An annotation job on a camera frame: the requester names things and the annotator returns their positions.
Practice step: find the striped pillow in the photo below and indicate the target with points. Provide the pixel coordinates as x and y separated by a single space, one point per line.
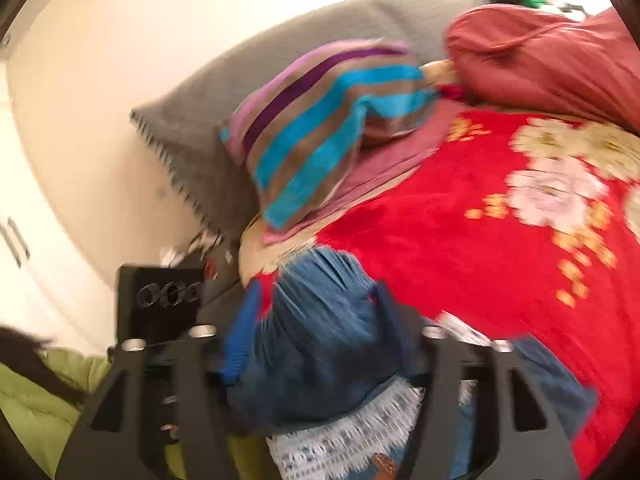
310 130

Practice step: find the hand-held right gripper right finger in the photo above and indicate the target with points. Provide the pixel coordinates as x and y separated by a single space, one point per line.
435 360

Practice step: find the dark cloth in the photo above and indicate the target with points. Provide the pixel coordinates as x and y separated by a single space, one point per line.
35 355

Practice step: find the white wardrobe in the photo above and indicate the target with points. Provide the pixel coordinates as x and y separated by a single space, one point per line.
40 285

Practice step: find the coral pink duvet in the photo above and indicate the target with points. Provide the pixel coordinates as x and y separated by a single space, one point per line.
550 60

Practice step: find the red and beige cloth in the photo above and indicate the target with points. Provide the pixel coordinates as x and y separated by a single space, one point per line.
442 77

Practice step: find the red floral blanket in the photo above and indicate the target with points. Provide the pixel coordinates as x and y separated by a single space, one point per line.
450 240

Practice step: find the blue pants with lace trim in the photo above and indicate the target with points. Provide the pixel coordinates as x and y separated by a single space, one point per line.
320 340

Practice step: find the pink bed sheet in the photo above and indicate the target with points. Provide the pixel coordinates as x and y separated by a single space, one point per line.
390 160

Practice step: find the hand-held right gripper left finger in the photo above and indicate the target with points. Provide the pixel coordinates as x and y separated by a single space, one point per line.
240 340

